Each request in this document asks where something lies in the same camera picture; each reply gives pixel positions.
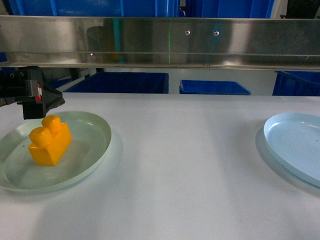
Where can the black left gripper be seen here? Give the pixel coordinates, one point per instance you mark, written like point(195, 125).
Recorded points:
point(25, 86)

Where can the yellow toy block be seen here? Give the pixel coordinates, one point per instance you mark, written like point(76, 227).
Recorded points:
point(50, 141)

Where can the pale green plate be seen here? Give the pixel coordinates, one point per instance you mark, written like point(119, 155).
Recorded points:
point(91, 139)

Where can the blue bin behind table left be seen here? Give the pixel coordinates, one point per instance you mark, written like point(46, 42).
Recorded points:
point(123, 82)

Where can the blue bin behind table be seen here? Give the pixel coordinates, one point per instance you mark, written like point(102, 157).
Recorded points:
point(123, 82)
point(210, 87)
point(297, 83)

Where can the stainless steel shelf beam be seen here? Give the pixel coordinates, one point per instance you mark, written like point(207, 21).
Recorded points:
point(154, 42)

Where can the blue bin behind table middle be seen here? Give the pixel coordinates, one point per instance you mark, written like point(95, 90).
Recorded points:
point(210, 87)

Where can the light blue plate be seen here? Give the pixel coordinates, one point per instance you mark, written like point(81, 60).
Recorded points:
point(293, 139)

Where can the blue bin behind table right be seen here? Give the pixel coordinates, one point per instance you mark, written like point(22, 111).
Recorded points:
point(297, 83)

